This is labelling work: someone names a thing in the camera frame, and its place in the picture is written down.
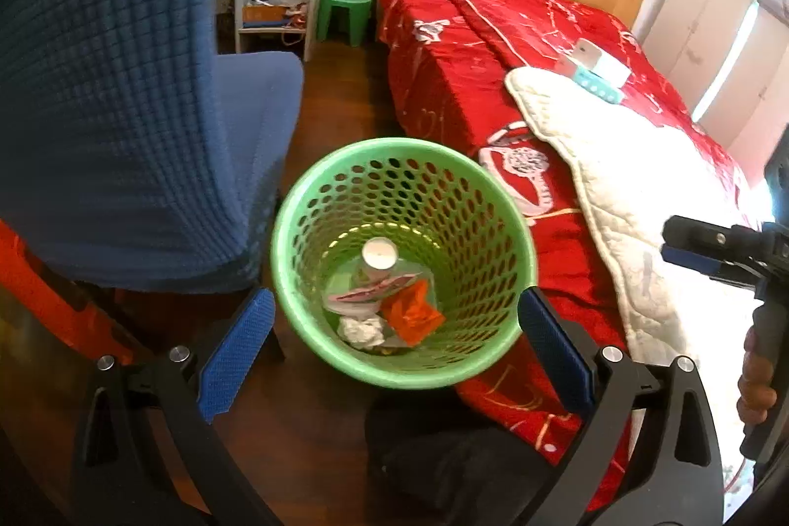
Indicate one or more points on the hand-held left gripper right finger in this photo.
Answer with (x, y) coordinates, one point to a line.
(555, 347)

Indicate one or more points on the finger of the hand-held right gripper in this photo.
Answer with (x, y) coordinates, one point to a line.
(696, 248)

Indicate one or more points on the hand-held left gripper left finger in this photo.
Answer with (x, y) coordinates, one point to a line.
(237, 353)

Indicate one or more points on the white tissue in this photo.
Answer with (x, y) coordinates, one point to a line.
(362, 330)

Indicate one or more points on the pink snack packet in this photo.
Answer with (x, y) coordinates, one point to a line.
(363, 293)

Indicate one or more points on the red foil wrapper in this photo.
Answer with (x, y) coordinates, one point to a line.
(413, 316)

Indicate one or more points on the green plastic basket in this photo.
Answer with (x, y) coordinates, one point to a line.
(468, 230)

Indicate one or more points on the clear plastic bottle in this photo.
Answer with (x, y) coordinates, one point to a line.
(379, 255)

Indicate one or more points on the person's right hand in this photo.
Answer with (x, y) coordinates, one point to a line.
(755, 399)

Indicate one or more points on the white quilted mat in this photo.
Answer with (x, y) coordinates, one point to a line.
(616, 181)

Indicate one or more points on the dark cloth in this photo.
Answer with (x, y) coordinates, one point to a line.
(444, 464)

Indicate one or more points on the teal tissue pack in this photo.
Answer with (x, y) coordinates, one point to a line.
(588, 85)

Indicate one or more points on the orange red object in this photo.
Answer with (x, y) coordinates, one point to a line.
(49, 298)

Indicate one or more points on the white and teal box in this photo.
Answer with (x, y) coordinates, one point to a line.
(601, 61)

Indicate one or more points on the white wardrobe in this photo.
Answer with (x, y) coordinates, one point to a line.
(696, 21)

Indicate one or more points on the bed with red cover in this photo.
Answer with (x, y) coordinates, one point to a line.
(462, 70)

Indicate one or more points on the blue fabric chair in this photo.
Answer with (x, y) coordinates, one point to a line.
(111, 70)

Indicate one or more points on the green plastic stool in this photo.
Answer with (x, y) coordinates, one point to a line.
(342, 5)

